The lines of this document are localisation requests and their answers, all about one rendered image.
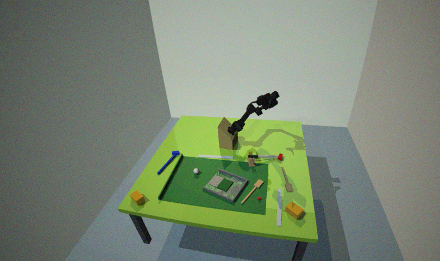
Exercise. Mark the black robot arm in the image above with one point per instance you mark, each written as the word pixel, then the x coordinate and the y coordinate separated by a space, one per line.
pixel 238 125

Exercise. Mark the red golf putter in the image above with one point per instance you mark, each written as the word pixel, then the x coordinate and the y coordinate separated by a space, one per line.
pixel 279 156

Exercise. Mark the dark green mat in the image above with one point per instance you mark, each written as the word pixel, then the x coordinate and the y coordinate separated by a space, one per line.
pixel 185 186

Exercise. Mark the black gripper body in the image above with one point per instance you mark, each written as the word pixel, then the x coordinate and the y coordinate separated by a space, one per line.
pixel 265 104

